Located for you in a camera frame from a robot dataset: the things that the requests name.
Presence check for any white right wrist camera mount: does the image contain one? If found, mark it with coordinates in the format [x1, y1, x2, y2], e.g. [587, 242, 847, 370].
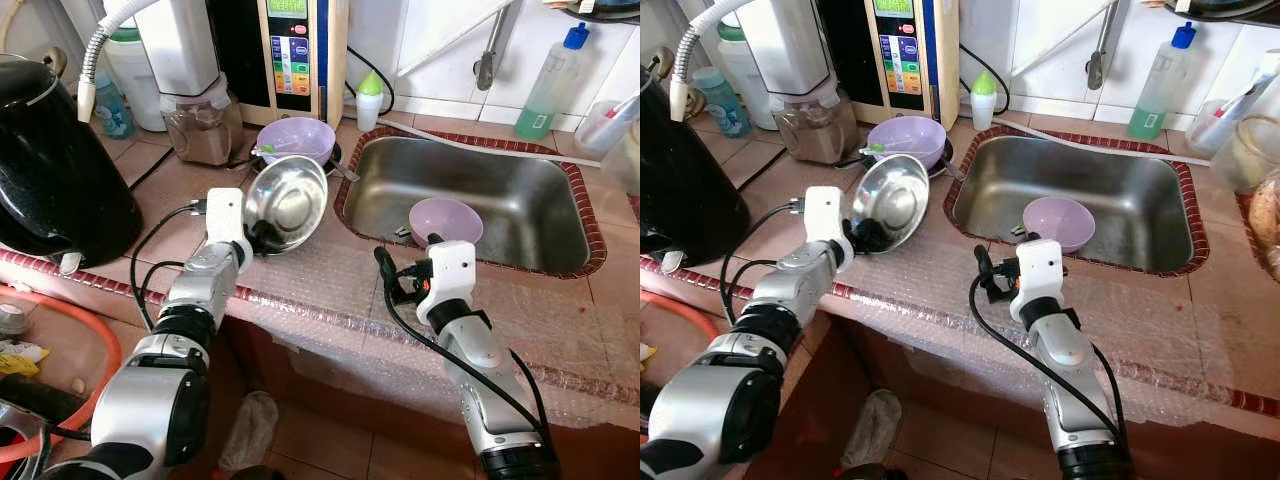
[416, 241, 478, 327]
[1009, 239, 1068, 324]

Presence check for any white toothpaste tube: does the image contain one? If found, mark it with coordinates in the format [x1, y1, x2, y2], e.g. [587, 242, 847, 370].
[1195, 50, 1280, 151]
[590, 90, 641, 151]

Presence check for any purple plastic bowl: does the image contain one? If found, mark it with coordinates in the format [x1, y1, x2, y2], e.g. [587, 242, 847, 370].
[407, 196, 485, 251]
[256, 117, 338, 167]
[1021, 196, 1097, 254]
[865, 115, 948, 171]

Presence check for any bagged bread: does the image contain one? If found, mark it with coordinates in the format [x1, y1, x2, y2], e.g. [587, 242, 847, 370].
[1243, 165, 1280, 283]

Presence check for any small white bottle green cap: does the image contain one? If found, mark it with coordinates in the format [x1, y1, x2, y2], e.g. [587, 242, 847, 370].
[356, 72, 386, 132]
[969, 72, 1000, 132]

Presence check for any clear plastic cup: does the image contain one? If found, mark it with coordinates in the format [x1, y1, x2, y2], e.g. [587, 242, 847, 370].
[1185, 98, 1236, 156]
[573, 100, 621, 156]

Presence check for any orange hose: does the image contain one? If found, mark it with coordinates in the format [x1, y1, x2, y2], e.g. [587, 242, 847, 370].
[0, 283, 124, 467]
[640, 290, 725, 349]

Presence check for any glass jar brown powder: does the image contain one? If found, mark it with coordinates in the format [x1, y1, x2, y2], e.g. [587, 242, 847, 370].
[771, 85, 860, 167]
[161, 85, 247, 167]

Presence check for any yellow packet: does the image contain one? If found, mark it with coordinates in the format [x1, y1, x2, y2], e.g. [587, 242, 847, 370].
[0, 338, 51, 378]

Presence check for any dish soap bottle blue cap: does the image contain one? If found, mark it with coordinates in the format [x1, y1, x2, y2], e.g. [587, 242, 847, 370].
[1126, 22, 1200, 141]
[514, 22, 592, 141]

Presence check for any teal plastic bottle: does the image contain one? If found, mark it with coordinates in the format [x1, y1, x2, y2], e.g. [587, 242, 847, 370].
[93, 72, 135, 140]
[690, 66, 752, 140]

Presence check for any black ionizer power cable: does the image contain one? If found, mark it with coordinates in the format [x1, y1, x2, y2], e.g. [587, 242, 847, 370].
[347, 45, 396, 113]
[960, 42, 1011, 113]

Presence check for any cream black water ionizer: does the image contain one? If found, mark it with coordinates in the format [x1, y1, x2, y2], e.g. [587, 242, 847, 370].
[206, 0, 350, 128]
[815, 0, 963, 129]

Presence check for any crumpled clear plastic bag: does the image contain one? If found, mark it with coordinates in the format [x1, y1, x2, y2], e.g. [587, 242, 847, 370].
[217, 390, 280, 473]
[838, 388, 904, 471]

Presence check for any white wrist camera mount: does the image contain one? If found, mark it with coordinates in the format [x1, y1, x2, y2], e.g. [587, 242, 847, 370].
[416, 241, 478, 327]
[1009, 239, 1068, 324]
[204, 186, 255, 271]
[802, 185, 856, 274]

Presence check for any clear glass jar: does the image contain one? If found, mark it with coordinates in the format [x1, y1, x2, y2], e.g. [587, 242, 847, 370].
[1208, 113, 1280, 197]
[600, 120, 641, 197]

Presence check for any black pan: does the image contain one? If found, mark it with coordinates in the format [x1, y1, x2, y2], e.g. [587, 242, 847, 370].
[560, 0, 641, 25]
[1165, 0, 1280, 27]

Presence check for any clear bubble wrap sheet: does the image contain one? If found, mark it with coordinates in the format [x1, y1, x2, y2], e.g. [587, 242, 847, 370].
[222, 245, 641, 406]
[830, 245, 1280, 416]

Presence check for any white water filter unit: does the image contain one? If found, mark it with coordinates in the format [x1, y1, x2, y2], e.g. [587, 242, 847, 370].
[160, 0, 239, 101]
[740, 0, 843, 101]

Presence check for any black electric kettle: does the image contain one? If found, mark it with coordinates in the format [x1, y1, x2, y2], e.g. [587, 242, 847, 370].
[640, 72, 752, 271]
[0, 55, 144, 271]

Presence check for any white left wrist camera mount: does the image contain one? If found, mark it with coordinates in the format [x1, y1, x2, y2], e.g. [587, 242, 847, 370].
[802, 185, 856, 274]
[204, 186, 255, 271]

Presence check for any grey flexible tap hose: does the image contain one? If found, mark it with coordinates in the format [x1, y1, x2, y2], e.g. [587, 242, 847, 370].
[667, 0, 758, 124]
[77, 0, 163, 124]

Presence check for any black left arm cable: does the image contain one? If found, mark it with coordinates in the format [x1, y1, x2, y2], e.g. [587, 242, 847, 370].
[718, 198, 809, 326]
[128, 200, 211, 333]

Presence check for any metal wall faucet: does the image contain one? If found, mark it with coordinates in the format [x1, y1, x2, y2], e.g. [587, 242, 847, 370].
[1086, 0, 1125, 92]
[474, 0, 514, 92]

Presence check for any stainless steel sink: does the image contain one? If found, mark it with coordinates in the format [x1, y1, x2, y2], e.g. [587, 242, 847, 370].
[943, 125, 1211, 278]
[333, 127, 608, 281]

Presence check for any white plastic pipe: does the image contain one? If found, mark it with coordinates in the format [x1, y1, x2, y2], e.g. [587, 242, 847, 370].
[995, 113, 1211, 168]
[385, 113, 601, 168]

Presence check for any white jug green lid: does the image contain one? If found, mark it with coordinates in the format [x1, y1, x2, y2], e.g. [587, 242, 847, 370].
[715, 20, 776, 129]
[103, 25, 169, 133]

